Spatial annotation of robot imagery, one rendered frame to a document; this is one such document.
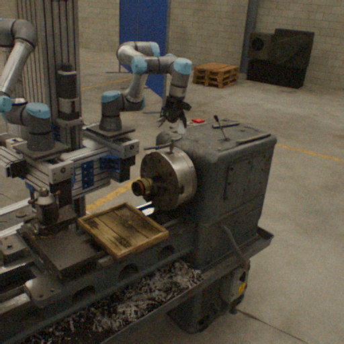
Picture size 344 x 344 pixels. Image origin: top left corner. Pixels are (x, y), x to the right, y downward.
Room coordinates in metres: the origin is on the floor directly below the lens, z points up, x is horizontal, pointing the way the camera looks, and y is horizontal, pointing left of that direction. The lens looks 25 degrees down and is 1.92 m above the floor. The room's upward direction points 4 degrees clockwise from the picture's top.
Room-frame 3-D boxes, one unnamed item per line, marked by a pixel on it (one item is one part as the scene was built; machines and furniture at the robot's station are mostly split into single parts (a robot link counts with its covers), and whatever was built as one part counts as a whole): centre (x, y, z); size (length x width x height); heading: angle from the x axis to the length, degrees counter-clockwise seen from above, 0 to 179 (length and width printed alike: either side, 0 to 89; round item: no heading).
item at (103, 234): (1.49, 0.23, 0.89); 0.36 x 0.30 x 0.04; 44
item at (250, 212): (1.97, -0.25, 0.43); 0.60 x 0.48 x 0.86; 134
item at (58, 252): (1.27, 0.49, 0.95); 0.43 x 0.17 x 0.05; 44
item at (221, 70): (9.96, -1.01, 0.22); 1.25 x 0.86 x 0.44; 152
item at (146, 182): (1.58, 0.14, 1.08); 0.09 x 0.09 x 0.09; 44
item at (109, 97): (2.20, 0.40, 1.33); 0.13 x 0.12 x 0.14; 113
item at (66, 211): (1.33, 0.51, 0.99); 0.20 x 0.10 x 0.05; 134
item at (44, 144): (1.81, 0.72, 1.21); 0.15 x 0.15 x 0.10
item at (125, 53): (1.79, 0.23, 1.66); 0.49 x 0.11 x 0.12; 23
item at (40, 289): (1.23, 0.51, 0.90); 0.47 x 0.30 x 0.06; 44
